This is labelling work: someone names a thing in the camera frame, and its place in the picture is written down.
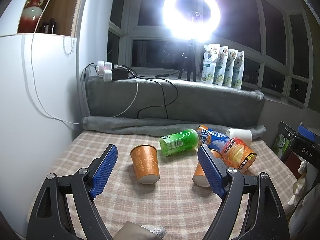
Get white paper cup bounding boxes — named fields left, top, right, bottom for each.
left=226, top=128, right=252, bottom=146

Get orange paper cup right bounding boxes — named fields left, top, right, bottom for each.
left=193, top=149, right=222, bottom=187

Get orange paper cup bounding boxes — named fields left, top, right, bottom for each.
left=130, top=145, right=160, bottom=185
left=193, top=149, right=222, bottom=187

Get orange paper cup left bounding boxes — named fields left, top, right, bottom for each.
left=130, top=145, right=160, bottom=185

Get orange chip canister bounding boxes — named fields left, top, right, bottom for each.
left=221, top=137, right=257, bottom=174

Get white pouch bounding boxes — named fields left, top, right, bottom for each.
left=201, top=43, right=220, bottom=84
left=231, top=51, right=245, bottom=89
left=213, top=46, right=229, bottom=86
left=223, top=49, right=238, bottom=87

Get blue orange drink can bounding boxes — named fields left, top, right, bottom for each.
left=197, top=125, right=230, bottom=152

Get plaid beige bed cover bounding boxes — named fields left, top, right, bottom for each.
left=26, top=130, right=298, bottom=240

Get green drink can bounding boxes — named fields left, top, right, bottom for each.
left=159, top=129, right=199, bottom=157

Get black tripod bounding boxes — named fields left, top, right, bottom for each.
left=178, top=40, right=197, bottom=82

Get grey cushion backrest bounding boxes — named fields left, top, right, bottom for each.
left=85, top=76, right=265, bottom=128

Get white power adapters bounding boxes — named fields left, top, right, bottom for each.
left=97, top=61, right=113, bottom=82

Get black power adapter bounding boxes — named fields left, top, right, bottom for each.
left=112, top=67, right=129, bottom=81

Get dark glass bottle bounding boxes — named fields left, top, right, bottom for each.
left=39, top=18, right=56, bottom=34

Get red white vase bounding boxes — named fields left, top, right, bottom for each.
left=17, top=0, right=45, bottom=33

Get crumpled packet near camera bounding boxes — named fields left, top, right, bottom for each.
left=113, top=221, right=167, bottom=240

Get bright ring light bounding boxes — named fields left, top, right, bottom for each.
left=162, top=0, right=221, bottom=42

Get black cable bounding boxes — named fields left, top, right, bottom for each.
left=116, top=64, right=179, bottom=119

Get white charging cable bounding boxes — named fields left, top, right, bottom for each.
left=30, top=0, right=139, bottom=125

